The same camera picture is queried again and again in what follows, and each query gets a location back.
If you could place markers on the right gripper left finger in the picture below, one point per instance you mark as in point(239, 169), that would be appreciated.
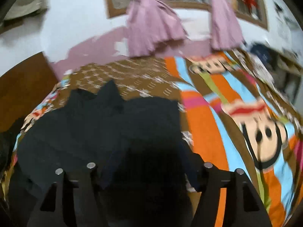
point(72, 192)

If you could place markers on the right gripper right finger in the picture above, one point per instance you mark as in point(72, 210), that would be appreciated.
point(224, 195)

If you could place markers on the dark green large garment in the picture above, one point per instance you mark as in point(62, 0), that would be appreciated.
point(148, 187)

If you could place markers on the dark clothes pile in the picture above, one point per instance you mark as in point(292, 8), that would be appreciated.
point(8, 139)

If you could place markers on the colourful cartoon monkey bedspread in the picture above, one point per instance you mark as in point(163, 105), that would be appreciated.
point(228, 116)

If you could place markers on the wooden headboard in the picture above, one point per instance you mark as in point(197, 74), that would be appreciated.
point(24, 87)

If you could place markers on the cluttered side shelf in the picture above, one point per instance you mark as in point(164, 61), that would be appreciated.
point(287, 73)

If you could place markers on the navy blue cap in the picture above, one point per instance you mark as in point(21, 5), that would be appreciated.
point(262, 52)

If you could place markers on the pink curtain right panel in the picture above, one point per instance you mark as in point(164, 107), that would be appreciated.
point(226, 32)

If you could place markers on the pink curtain panel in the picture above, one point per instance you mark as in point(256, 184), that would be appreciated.
point(226, 32)
point(151, 23)

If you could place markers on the pink curtain left panel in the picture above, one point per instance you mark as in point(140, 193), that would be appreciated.
point(151, 23)

